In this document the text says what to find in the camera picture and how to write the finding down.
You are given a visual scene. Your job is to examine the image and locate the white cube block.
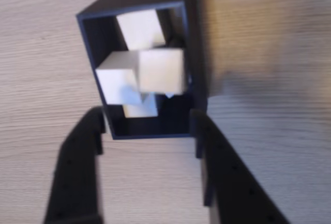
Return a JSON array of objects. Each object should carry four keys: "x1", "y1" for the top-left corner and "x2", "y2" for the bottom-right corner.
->
[
  {"x1": 115, "y1": 10, "x2": 167, "y2": 52},
  {"x1": 95, "y1": 51, "x2": 142, "y2": 105},
  {"x1": 123, "y1": 93, "x2": 159, "y2": 118},
  {"x1": 138, "y1": 49, "x2": 188, "y2": 94}
]

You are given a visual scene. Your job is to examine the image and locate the black open box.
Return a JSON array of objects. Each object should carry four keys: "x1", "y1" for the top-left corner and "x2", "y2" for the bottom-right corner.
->
[{"x1": 75, "y1": 0, "x2": 209, "y2": 141}]

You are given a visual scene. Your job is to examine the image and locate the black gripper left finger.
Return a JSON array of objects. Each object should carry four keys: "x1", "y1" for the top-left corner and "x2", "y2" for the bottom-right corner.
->
[{"x1": 42, "y1": 107, "x2": 107, "y2": 224}]

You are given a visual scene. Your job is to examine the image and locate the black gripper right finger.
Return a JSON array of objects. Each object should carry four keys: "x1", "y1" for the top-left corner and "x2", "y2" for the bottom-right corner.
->
[{"x1": 190, "y1": 109, "x2": 291, "y2": 224}]

